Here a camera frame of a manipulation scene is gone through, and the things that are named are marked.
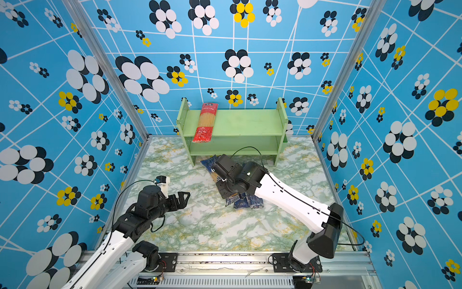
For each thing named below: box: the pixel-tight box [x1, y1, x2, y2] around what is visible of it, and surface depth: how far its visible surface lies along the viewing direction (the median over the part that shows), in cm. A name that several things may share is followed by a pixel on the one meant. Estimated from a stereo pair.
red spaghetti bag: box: [191, 102, 219, 143], surface depth 85 cm
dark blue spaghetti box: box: [233, 192, 265, 209], surface depth 88 cm
